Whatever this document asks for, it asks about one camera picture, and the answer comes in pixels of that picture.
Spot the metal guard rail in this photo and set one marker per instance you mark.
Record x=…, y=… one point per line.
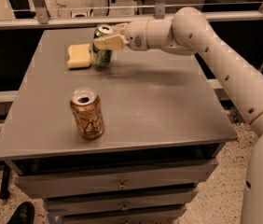
x=58, y=14

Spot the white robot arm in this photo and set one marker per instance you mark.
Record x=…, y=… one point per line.
x=188, y=30

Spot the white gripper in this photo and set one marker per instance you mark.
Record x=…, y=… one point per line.
x=135, y=34

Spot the orange soda can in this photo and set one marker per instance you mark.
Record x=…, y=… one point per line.
x=86, y=108

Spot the yellow sponge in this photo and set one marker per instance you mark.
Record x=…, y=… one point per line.
x=79, y=56

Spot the grey drawer cabinet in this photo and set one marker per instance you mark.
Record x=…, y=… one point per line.
x=163, y=128

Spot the black shoe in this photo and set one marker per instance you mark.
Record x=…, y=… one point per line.
x=24, y=214

